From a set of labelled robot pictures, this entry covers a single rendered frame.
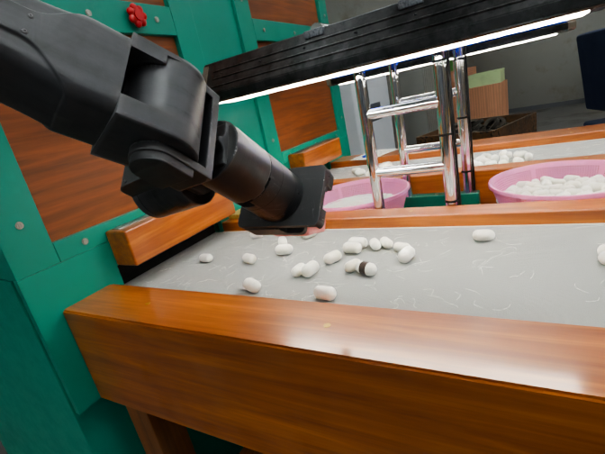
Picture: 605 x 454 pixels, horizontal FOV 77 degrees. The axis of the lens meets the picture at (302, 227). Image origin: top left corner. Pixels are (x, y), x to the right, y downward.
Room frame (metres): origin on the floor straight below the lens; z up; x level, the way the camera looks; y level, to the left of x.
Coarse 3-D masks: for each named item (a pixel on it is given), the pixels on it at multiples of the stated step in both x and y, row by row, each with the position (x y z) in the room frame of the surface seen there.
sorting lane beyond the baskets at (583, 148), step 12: (552, 144) 1.13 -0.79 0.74; (564, 144) 1.10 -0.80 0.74; (576, 144) 1.07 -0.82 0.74; (588, 144) 1.04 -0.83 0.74; (600, 144) 1.01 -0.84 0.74; (540, 156) 1.02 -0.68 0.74; (552, 156) 1.00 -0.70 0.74; (564, 156) 0.97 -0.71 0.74; (576, 156) 0.95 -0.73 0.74; (336, 168) 1.51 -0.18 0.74; (348, 168) 1.45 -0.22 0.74
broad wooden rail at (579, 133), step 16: (576, 128) 1.17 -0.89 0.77; (592, 128) 1.12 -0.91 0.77; (480, 144) 1.24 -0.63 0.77; (496, 144) 1.21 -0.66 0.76; (512, 144) 1.19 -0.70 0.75; (528, 144) 1.16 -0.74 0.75; (544, 144) 1.14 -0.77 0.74; (336, 160) 1.55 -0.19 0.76; (352, 160) 1.48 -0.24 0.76; (384, 160) 1.41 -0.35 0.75
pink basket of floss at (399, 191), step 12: (360, 180) 1.08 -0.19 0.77; (384, 180) 1.04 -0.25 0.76; (396, 180) 1.00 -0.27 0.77; (336, 192) 1.07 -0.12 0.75; (348, 192) 1.08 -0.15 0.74; (360, 192) 1.07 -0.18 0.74; (396, 192) 0.99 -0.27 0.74; (324, 204) 1.04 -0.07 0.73; (360, 204) 0.83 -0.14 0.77; (372, 204) 0.82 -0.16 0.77; (384, 204) 0.84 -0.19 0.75; (396, 204) 0.86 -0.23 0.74
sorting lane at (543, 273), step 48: (240, 240) 0.85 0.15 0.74; (288, 240) 0.78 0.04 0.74; (336, 240) 0.72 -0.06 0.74; (432, 240) 0.62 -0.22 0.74; (528, 240) 0.54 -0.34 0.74; (576, 240) 0.51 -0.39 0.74; (192, 288) 0.63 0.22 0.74; (240, 288) 0.59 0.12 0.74; (288, 288) 0.55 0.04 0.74; (336, 288) 0.52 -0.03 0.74; (384, 288) 0.48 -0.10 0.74; (432, 288) 0.46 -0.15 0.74; (480, 288) 0.43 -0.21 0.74; (528, 288) 0.41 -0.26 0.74; (576, 288) 0.39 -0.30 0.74
